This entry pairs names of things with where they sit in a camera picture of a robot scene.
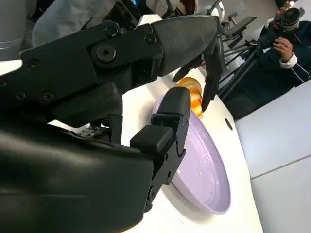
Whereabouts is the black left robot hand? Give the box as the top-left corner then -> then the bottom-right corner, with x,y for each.
172,23 -> 228,111

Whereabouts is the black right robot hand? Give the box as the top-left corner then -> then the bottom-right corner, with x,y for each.
0,14 -> 219,233

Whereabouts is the orange and white bread roll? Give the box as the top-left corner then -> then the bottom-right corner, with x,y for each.
178,76 -> 208,119

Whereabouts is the black tripod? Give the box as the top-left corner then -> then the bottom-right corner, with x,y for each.
218,35 -> 276,102

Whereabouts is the person's hand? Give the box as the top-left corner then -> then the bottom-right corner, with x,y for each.
273,37 -> 296,64

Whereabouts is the lilac plate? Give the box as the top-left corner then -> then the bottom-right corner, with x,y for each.
152,94 -> 231,215

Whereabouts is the person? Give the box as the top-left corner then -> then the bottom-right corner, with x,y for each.
222,0 -> 311,120

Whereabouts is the white cloth cover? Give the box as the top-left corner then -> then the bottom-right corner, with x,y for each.
31,0 -> 118,48

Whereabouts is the black photo camera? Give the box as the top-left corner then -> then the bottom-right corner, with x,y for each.
266,6 -> 302,33

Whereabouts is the grey cylindrical post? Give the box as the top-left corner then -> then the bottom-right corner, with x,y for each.
0,0 -> 34,45

